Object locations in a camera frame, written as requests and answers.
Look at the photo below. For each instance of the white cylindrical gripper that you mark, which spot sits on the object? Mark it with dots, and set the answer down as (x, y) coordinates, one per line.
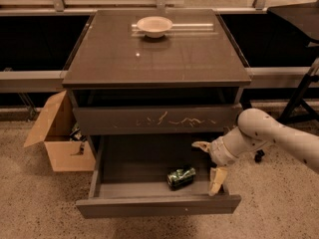
(217, 152)

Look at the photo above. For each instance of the crushed green soda can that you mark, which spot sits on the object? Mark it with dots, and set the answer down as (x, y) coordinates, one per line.
(181, 177)

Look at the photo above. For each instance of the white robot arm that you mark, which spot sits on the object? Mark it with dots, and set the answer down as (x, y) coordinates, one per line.
(238, 143)

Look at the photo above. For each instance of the scratched grey top drawer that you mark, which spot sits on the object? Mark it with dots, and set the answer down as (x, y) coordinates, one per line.
(140, 120)

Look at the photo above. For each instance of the open grey middle drawer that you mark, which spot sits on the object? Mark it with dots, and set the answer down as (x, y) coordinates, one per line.
(130, 178)

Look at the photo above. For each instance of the dark grey drawer cabinet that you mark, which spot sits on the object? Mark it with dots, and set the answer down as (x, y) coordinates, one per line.
(192, 64)

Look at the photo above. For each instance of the black rolling stand base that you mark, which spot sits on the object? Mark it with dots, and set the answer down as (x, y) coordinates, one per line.
(295, 107)

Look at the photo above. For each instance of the white bowl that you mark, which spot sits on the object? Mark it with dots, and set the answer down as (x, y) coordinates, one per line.
(154, 26)

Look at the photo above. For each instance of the open cardboard box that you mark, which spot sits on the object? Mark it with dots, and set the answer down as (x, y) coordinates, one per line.
(53, 128)

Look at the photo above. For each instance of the dark table at right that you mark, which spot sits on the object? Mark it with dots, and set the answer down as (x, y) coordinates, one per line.
(304, 17)

